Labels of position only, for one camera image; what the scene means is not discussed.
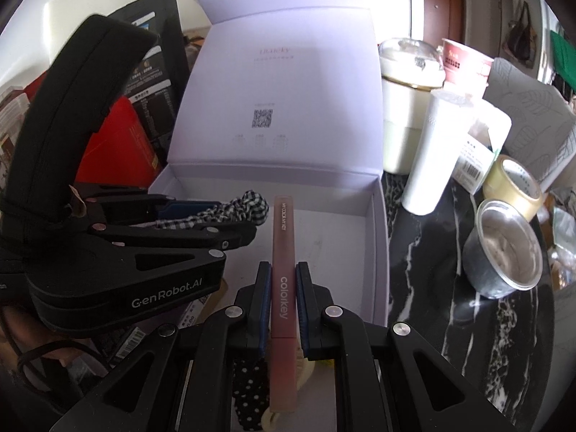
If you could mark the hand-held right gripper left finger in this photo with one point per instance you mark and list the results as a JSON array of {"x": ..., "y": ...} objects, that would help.
[{"x": 265, "y": 310}]

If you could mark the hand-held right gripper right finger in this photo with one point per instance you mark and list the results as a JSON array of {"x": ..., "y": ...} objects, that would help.
[{"x": 302, "y": 310}]

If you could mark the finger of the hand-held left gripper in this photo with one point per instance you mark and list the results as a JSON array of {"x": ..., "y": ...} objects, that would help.
[
  {"x": 135, "y": 204},
  {"x": 189, "y": 236}
]

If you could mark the cream hair claw clip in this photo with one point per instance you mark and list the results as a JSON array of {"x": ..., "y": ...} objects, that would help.
[{"x": 307, "y": 369}]

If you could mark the pink lip gloss tube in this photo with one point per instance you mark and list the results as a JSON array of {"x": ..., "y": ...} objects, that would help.
[{"x": 283, "y": 243}]

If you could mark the black polka-dot scrunchie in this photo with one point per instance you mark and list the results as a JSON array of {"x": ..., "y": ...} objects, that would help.
[{"x": 247, "y": 391}]

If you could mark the pale lidded gift box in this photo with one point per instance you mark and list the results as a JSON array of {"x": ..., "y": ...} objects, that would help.
[{"x": 279, "y": 99}]

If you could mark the person's left hand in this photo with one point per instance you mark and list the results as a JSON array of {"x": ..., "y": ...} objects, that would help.
[{"x": 27, "y": 328}]

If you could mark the red box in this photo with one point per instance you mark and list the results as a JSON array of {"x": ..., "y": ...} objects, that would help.
[{"x": 121, "y": 144}]

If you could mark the black printed board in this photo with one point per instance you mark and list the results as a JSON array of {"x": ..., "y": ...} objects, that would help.
[{"x": 157, "y": 63}]

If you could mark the white cylindrical tumbler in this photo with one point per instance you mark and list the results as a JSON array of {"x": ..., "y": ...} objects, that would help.
[{"x": 434, "y": 153}]

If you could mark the steel bowl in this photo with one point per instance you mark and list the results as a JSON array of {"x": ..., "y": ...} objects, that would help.
[{"x": 504, "y": 252}]

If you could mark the white tumbler with dome lid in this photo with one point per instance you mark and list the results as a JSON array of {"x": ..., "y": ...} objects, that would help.
[{"x": 405, "y": 112}]

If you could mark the clear tape roll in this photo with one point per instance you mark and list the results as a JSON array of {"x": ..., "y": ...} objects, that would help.
[{"x": 513, "y": 184}]

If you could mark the small white carton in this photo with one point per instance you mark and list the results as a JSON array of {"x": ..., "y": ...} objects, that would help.
[{"x": 483, "y": 144}]

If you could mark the pink paper cup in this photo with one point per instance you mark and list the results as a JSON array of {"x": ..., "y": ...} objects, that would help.
[{"x": 465, "y": 65}]

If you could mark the grey leaf-pattern chair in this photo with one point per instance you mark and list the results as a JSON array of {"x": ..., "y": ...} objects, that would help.
[{"x": 535, "y": 112}]

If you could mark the white refrigerator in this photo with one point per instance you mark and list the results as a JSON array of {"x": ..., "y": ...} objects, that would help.
[{"x": 396, "y": 0}]

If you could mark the brown door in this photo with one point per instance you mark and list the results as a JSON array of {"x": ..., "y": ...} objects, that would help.
[{"x": 443, "y": 9}]

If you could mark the black hanging bag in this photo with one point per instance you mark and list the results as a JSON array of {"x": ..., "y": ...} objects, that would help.
[{"x": 522, "y": 31}]

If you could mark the green handbag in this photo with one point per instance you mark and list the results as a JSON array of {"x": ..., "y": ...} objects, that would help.
[{"x": 564, "y": 54}]

